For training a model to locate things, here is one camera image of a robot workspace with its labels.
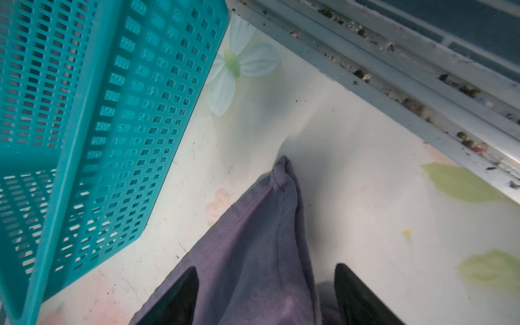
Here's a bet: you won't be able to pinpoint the teal plastic basket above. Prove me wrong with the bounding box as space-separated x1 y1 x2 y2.
1 1 229 324

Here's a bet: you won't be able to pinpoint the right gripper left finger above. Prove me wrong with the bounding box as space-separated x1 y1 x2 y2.
136 267 199 324

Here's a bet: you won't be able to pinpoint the purple trousers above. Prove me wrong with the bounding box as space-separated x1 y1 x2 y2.
147 157 342 324

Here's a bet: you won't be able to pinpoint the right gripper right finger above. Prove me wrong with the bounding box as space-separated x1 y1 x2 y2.
334 264 404 325

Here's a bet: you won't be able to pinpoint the aluminium side rail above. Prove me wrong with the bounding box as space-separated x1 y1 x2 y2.
227 1 519 201

